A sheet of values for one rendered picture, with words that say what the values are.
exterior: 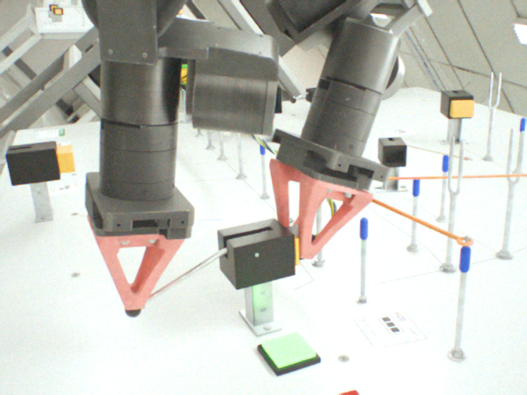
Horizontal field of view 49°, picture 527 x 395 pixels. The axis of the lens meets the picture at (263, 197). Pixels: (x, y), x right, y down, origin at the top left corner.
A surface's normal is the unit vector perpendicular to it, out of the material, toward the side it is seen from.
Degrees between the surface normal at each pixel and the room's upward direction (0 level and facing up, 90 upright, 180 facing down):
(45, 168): 90
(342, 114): 99
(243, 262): 85
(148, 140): 84
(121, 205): 45
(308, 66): 90
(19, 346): 54
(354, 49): 106
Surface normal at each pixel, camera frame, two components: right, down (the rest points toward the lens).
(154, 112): 0.48, 0.31
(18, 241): -0.04, -0.93
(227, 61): -0.03, 0.64
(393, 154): -0.03, 0.36
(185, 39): 0.10, -0.77
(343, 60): -0.59, -0.05
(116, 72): -0.45, 0.22
